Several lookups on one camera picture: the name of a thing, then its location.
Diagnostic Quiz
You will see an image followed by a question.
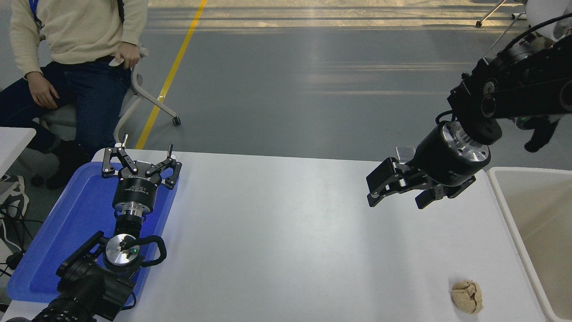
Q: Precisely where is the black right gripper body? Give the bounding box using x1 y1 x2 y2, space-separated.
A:
402 125 475 198

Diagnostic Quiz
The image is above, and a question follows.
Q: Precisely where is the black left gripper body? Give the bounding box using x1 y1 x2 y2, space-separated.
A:
112 161 162 211

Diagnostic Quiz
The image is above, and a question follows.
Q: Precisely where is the tan paper ball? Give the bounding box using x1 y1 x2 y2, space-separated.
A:
450 280 484 314

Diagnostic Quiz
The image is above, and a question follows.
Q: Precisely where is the person's right hand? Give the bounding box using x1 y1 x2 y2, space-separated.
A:
28 71 61 110

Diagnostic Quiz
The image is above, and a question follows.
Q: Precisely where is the person's left hand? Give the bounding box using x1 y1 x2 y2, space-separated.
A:
115 41 142 70

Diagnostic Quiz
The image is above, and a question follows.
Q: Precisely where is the grey wheeled office chair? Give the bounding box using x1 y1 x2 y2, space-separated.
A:
38 42 182 144

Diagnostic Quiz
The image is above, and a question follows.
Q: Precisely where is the blue plastic tray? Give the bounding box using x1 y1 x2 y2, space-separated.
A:
7 161 179 305

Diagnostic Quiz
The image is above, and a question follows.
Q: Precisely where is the small white side table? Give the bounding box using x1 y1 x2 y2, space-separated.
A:
0 127 37 179

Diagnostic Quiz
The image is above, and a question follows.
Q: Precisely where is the large pale bin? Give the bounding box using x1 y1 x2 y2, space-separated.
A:
486 166 572 322

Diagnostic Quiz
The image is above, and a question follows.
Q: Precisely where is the person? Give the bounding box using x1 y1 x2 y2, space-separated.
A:
0 0 149 191

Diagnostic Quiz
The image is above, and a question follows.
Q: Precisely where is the white wheeled chair base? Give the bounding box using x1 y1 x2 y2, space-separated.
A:
475 0 528 27

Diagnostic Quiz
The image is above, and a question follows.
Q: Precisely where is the white draped cloth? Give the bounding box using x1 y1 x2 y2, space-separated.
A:
526 0 572 42

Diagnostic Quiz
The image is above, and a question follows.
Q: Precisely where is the black floor cable bundle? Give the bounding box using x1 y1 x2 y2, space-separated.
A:
0 197 33 279

